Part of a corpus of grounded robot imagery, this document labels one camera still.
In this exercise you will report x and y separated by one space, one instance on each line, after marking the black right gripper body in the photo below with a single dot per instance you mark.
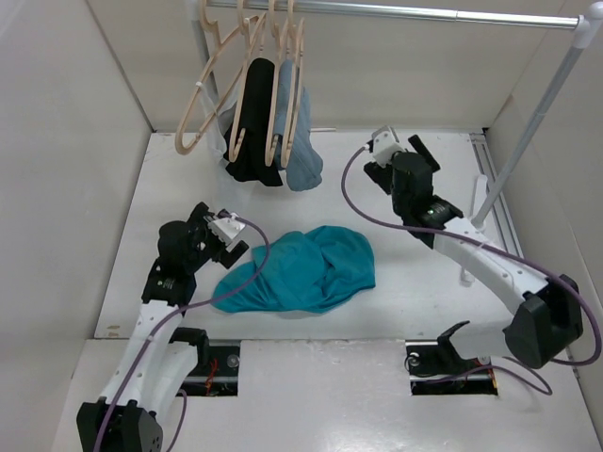
399 204

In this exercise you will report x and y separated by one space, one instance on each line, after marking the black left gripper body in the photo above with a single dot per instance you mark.
205 244

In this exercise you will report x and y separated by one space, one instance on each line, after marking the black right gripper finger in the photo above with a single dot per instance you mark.
381 176
418 145

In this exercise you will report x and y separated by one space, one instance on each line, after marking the teal t shirt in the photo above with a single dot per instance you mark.
312 272

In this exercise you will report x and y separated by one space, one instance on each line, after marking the beige wooden hanger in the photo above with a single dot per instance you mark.
296 35
212 46

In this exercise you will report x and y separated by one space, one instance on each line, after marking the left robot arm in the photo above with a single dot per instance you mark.
160 353

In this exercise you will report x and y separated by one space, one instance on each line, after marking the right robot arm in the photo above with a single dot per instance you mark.
544 319

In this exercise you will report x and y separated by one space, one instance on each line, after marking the light blue hanging shirt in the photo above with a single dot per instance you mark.
305 165

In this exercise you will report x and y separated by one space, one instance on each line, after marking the black hanging shirt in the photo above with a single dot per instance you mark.
254 119

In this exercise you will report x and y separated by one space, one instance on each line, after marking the beige hanger with blue shirt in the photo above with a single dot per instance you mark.
279 33

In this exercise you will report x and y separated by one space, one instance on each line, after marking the beige hanger with black shirt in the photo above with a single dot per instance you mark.
244 23

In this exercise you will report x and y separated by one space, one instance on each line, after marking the empty beige wooden hanger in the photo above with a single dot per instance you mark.
212 46

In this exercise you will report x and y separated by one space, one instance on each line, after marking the white sheer hanging garment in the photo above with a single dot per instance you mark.
229 194

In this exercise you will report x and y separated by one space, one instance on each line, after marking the metal clothes rack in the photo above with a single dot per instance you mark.
450 64

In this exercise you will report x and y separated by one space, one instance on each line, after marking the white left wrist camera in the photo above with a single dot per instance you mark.
226 227

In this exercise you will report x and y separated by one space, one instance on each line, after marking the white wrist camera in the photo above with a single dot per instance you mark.
384 145
226 227

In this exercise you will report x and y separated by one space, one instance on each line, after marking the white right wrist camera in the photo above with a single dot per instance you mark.
384 145

